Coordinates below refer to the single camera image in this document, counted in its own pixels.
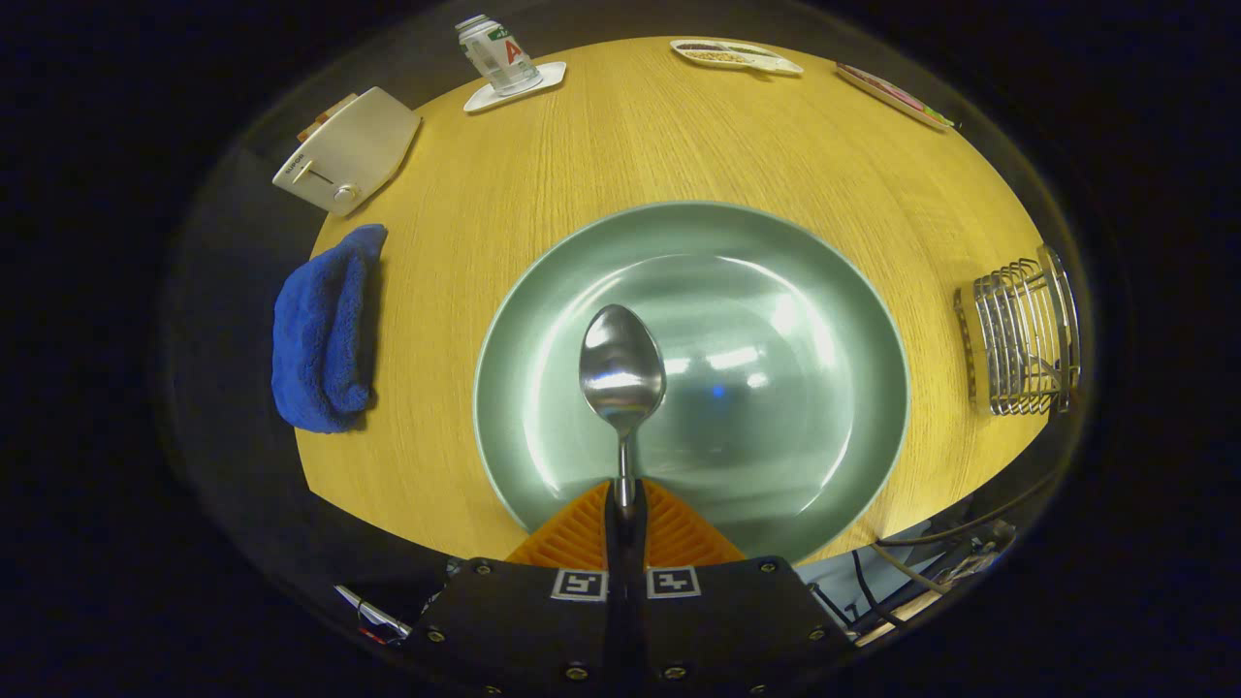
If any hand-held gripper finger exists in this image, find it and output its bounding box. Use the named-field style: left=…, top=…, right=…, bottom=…
left=627, top=479, right=856, bottom=698
left=402, top=480, right=627, bottom=698

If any metal spoon with wooden handle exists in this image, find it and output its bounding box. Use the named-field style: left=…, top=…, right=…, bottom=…
left=579, top=303, right=668, bottom=516

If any pale green plate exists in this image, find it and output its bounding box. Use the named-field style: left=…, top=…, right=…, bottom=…
left=473, top=201, right=911, bottom=565

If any blue towel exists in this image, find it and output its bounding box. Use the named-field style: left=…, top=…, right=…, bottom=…
left=270, top=224, right=389, bottom=434

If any cream toaster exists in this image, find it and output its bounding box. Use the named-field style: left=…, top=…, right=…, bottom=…
left=271, top=86, right=424, bottom=217

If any white square coaster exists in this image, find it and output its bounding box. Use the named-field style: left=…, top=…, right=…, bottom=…
left=462, top=61, right=568, bottom=115

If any white divided dish of beans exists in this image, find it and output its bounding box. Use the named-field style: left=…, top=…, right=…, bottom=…
left=669, top=39, right=805, bottom=78

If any small plastic bottle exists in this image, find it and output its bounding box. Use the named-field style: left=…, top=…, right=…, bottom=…
left=455, top=14, right=541, bottom=96

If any plate of toy food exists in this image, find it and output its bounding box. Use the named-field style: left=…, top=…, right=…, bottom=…
left=836, top=62, right=961, bottom=132

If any toast slice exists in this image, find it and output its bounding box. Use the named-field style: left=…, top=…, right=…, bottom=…
left=296, top=92, right=360, bottom=143

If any grey cable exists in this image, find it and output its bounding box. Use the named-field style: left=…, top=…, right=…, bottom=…
left=868, top=541, right=956, bottom=596

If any black cable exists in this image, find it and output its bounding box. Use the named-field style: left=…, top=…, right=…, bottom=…
left=877, top=465, right=1063, bottom=550

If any metal wire basket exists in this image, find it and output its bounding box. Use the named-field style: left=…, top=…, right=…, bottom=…
left=953, top=244, right=1082, bottom=418

